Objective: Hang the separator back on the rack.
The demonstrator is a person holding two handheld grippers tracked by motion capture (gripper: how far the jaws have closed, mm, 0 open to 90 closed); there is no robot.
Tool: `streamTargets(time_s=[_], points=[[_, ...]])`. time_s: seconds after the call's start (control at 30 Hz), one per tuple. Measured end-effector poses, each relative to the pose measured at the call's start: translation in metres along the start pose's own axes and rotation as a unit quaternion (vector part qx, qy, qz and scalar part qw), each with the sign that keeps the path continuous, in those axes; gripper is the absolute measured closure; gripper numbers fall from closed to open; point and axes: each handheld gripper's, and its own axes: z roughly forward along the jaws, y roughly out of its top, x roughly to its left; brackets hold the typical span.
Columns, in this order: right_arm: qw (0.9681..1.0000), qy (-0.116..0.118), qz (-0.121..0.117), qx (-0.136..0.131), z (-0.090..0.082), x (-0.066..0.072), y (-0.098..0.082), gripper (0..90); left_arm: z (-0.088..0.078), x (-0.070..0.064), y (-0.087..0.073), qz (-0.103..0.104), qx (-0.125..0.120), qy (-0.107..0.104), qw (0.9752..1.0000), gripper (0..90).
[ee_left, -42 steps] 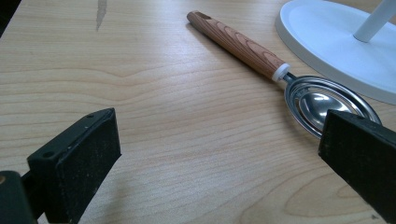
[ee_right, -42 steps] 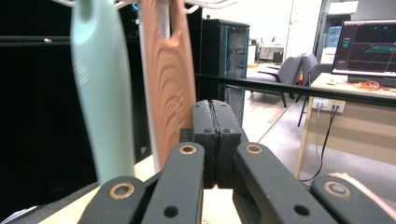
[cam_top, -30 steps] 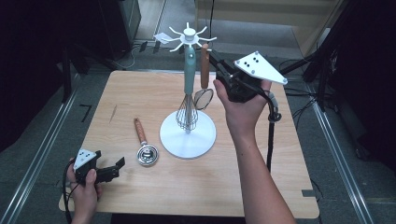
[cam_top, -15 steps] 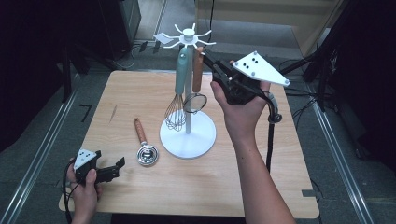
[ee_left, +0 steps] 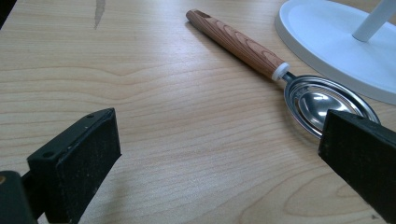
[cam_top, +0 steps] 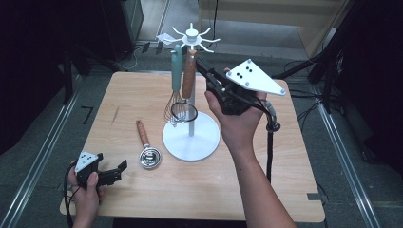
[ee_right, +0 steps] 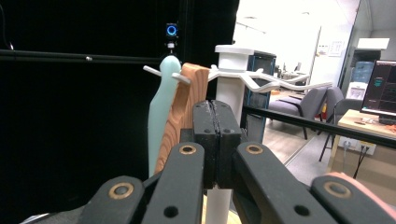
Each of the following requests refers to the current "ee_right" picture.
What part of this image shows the grey office chair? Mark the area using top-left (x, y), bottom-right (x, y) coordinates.
top-left (318, 86), bottom-right (364, 162)

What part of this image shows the teal handled wire whisk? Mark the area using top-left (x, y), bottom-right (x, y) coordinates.
top-left (147, 55), bottom-right (182, 178)

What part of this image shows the white power strip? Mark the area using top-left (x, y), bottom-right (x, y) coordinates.
top-left (337, 135), bottom-right (377, 157)

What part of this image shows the black slanted bar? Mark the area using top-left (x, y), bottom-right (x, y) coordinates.
top-left (242, 105), bottom-right (396, 149)

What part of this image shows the white hook rack stand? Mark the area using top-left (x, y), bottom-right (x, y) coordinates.
top-left (143, 45), bottom-right (333, 224)

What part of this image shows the water dispenser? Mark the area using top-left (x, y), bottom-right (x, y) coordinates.
top-left (346, 60), bottom-right (375, 101)

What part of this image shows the computer monitor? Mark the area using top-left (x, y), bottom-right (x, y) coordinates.
top-left (360, 60), bottom-right (396, 125)

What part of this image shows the wooden desk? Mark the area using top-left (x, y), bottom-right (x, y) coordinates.
top-left (325, 108), bottom-right (396, 190)

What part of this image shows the camera with blue ring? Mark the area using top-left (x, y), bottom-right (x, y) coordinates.
top-left (164, 22), bottom-right (179, 50)

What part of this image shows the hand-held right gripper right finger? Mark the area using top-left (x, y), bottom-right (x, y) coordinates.
top-left (214, 100), bottom-right (243, 189)

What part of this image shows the black horizontal bar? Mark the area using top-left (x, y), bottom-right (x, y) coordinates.
top-left (0, 48), bottom-right (164, 65)

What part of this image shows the grey armchair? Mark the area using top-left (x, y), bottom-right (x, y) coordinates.
top-left (268, 86), bottom-right (329, 141)

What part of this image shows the wooden handled mesh strainer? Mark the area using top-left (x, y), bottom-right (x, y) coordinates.
top-left (154, 63), bottom-right (210, 175)

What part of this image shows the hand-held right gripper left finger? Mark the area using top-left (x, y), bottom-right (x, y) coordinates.
top-left (192, 100), bottom-right (219, 189)

